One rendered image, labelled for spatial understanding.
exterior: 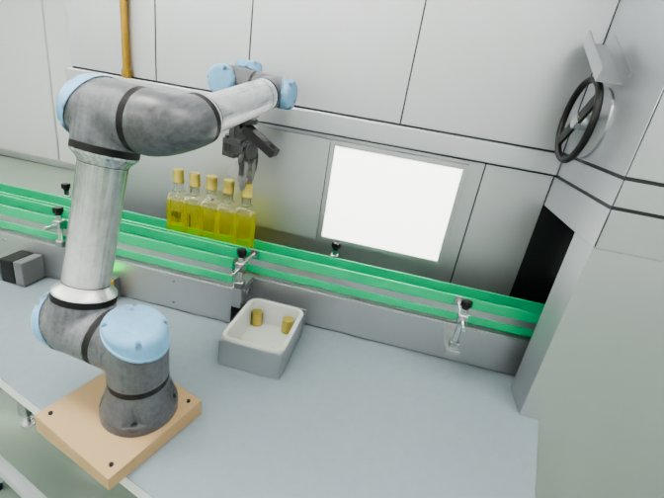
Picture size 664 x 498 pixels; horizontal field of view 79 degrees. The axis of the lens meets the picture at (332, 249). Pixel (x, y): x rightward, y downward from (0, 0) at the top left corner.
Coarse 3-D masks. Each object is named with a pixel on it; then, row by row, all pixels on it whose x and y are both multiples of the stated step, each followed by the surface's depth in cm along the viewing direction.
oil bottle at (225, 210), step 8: (216, 208) 125; (224, 208) 125; (232, 208) 125; (216, 216) 126; (224, 216) 125; (232, 216) 126; (216, 224) 127; (224, 224) 126; (232, 224) 127; (216, 232) 128; (224, 232) 127; (232, 232) 128; (224, 240) 128
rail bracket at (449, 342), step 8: (456, 296) 117; (464, 304) 106; (464, 312) 107; (456, 320) 108; (464, 320) 107; (456, 328) 109; (464, 328) 103; (440, 336) 121; (448, 336) 117; (456, 336) 110; (440, 344) 122; (448, 344) 113; (456, 344) 110; (448, 352) 111; (456, 352) 110
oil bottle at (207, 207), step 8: (208, 200) 126; (216, 200) 127; (200, 208) 127; (208, 208) 126; (200, 216) 127; (208, 216) 127; (200, 224) 128; (208, 224) 128; (200, 232) 129; (208, 232) 129
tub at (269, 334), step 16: (256, 304) 123; (272, 304) 122; (240, 320) 114; (272, 320) 124; (224, 336) 104; (240, 336) 116; (256, 336) 118; (272, 336) 119; (288, 336) 108; (272, 352) 102
